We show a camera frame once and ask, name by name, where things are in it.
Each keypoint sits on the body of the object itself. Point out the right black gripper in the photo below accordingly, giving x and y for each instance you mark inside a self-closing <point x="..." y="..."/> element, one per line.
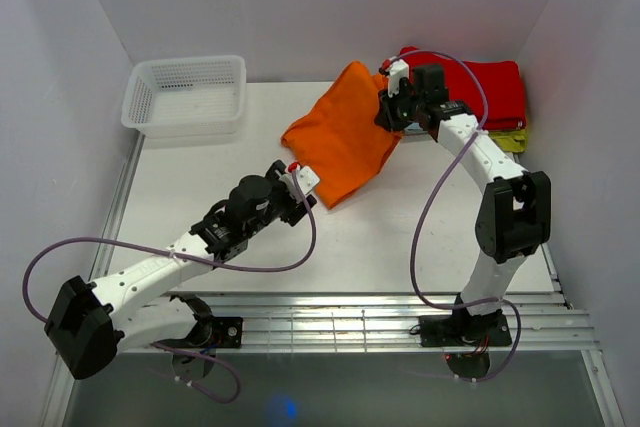
<point x="386" y="117"/>

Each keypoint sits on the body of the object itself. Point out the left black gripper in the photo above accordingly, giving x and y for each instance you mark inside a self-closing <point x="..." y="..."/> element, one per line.
<point x="295" y="209"/>

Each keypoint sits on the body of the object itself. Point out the orange trousers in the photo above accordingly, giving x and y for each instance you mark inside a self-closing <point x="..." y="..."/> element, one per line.
<point x="339" y="138"/>

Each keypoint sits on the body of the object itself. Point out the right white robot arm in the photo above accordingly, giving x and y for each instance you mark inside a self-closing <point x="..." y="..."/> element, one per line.
<point x="514" y="216"/>

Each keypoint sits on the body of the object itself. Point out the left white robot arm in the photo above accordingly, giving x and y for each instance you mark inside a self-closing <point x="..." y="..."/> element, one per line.
<point x="91" y="323"/>

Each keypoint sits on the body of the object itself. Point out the yellow-green folded trousers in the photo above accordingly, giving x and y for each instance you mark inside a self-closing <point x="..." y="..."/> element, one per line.
<point x="511" y="141"/>

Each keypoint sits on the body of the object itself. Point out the white plastic basket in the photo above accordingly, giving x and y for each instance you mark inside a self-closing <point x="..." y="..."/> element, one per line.
<point x="184" y="97"/>

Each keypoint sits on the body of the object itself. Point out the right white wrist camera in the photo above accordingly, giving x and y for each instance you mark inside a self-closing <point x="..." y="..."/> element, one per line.
<point x="394" y="69"/>

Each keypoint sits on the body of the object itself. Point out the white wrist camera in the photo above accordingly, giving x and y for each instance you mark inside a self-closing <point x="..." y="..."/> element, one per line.
<point x="394" y="69"/>
<point x="299" y="180"/>

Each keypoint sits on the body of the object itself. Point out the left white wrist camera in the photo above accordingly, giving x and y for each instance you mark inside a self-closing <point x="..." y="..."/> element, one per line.
<point x="299" y="180"/>

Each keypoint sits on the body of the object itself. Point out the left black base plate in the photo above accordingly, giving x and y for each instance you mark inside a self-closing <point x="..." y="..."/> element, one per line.
<point x="212" y="332"/>

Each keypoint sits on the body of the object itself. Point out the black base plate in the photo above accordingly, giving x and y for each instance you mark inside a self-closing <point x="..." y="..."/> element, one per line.
<point x="443" y="331"/>
<point x="212" y="332"/>

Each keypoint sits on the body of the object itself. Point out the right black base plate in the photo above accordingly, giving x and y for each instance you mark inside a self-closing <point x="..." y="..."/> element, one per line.
<point x="443" y="331"/>

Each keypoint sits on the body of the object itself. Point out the aluminium rail frame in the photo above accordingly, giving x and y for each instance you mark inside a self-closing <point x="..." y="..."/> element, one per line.
<point x="328" y="308"/>

